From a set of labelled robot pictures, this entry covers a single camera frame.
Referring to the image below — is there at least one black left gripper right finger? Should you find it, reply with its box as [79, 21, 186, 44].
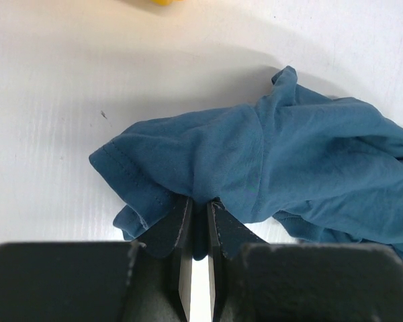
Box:
[206, 201, 403, 321]

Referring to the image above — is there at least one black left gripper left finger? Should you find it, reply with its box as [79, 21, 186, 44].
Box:
[0, 197, 193, 321]

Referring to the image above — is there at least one yellow plastic bin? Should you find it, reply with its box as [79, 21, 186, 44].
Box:
[152, 0, 181, 6]

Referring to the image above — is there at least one dark blue t shirt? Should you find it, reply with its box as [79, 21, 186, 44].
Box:
[89, 67, 403, 260]

